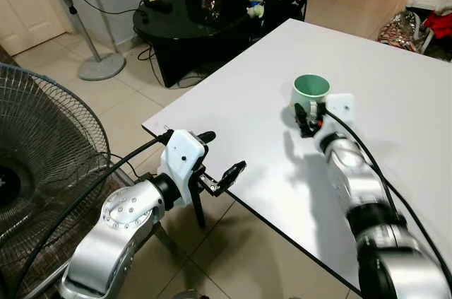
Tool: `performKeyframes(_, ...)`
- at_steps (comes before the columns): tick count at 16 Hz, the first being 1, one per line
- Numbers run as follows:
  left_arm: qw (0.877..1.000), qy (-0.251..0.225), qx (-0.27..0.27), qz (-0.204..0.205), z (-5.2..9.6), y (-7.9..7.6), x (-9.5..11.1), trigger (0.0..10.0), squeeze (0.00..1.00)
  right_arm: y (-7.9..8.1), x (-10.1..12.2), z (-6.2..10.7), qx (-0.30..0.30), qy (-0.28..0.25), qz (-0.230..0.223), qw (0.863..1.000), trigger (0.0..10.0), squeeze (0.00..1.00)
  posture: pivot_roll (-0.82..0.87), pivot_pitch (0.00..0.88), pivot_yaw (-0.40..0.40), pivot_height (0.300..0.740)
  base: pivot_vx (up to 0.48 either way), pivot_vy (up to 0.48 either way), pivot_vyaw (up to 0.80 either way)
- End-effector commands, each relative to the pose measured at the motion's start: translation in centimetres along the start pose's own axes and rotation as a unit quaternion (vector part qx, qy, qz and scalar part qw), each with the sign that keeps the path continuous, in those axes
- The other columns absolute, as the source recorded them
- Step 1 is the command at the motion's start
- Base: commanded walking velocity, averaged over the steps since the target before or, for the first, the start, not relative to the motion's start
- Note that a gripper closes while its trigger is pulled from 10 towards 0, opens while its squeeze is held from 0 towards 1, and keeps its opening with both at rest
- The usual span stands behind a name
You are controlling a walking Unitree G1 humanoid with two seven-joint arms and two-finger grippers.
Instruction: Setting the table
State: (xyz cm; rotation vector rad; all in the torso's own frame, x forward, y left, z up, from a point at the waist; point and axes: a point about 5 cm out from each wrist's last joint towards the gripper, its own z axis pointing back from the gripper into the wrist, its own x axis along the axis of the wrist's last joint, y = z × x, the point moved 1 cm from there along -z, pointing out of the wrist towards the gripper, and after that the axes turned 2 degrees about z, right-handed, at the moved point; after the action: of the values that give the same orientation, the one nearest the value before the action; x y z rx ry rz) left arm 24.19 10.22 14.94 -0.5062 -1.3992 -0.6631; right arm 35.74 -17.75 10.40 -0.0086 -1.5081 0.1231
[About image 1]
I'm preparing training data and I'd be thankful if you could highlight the white mug green inside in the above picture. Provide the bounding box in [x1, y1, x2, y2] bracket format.
[291, 74, 332, 117]

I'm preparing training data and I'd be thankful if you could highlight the black table leg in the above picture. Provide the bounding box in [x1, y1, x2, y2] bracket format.
[189, 193, 207, 230]

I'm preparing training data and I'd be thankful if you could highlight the black round glossy table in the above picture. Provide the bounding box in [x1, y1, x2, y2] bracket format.
[132, 0, 309, 89]

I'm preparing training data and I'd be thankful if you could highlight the small white yellow toy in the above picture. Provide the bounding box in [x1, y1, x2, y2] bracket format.
[246, 1, 266, 19]

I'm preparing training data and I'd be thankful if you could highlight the patterned fabric bag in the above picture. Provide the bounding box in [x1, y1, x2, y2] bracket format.
[379, 8, 426, 54]

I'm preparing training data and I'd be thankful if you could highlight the small black device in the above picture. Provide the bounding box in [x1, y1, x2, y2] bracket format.
[144, 0, 173, 14]

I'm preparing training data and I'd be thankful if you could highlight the red cloth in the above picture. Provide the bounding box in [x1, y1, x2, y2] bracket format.
[423, 12, 452, 40]

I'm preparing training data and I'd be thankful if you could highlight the large metal grille floor fan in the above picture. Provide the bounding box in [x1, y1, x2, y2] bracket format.
[0, 62, 115, 296]

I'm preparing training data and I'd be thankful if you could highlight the cream panelled door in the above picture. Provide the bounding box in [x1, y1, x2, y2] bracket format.
[0, 0, 70, 57]

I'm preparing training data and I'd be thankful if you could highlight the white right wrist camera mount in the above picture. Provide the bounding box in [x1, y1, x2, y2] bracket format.
[324, 93, 356, 127]

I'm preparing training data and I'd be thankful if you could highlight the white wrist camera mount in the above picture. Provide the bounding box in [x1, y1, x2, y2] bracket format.
[324, 93, 356, 127]
[158, 129, 208, 208]

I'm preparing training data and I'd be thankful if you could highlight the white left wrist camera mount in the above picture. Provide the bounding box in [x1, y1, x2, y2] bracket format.
[158, 129, 208, 208]

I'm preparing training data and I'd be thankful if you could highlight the grey pedestal fan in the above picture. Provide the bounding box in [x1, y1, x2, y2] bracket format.
[31, 0, 127, 82]

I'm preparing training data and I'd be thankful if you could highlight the black fan power cable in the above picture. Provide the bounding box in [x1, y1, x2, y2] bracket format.
[69, 0, 146, 17]

